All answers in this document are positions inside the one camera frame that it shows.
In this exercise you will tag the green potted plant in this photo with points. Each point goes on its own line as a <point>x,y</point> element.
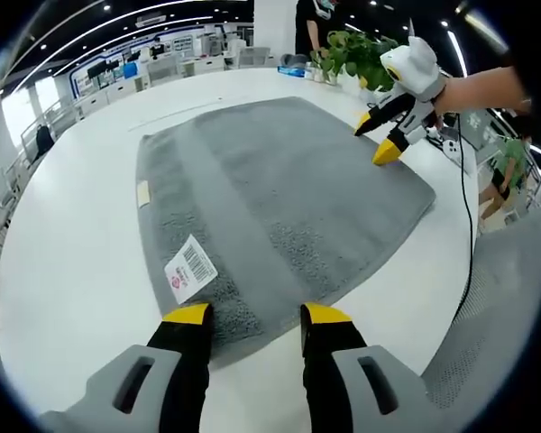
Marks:
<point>356,54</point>

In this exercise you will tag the person's right hand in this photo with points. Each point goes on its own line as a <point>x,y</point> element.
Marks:
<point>451,99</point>

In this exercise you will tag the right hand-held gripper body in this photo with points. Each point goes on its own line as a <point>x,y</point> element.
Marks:
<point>415,72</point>

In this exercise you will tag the white power strip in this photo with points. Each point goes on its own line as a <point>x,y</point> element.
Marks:
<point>452,150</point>

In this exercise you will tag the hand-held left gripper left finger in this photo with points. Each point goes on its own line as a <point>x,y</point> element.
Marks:
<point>180,356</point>

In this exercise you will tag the blue packet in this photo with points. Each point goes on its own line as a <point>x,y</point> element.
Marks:
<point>292,70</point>

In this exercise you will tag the blue box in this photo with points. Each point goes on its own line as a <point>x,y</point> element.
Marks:
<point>130,70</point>

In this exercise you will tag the black backpack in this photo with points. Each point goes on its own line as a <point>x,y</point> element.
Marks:
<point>45,139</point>

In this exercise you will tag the white mesh office chair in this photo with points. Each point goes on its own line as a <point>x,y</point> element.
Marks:
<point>253,58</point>

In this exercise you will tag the grey towel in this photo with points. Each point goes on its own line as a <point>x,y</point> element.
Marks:
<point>275,189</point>

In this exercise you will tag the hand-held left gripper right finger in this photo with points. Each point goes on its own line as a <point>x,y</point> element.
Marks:
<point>324,361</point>

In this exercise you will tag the grey bag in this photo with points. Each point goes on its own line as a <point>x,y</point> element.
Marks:
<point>295,59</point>

